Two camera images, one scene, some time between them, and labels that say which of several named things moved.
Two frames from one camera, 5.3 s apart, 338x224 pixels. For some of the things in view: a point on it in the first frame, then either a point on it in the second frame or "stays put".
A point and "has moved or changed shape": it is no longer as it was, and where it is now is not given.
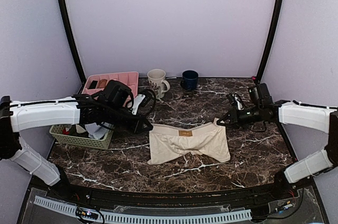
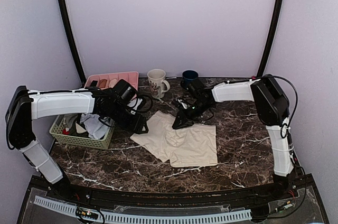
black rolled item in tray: [93, 84] stays put
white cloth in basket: [98, 131] stays put
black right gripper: [234, 118] → [187, 120]
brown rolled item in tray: [102, 83] stays put
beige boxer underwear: [167, 142] has moved or changed shape
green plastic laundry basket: [57, 136] stays put
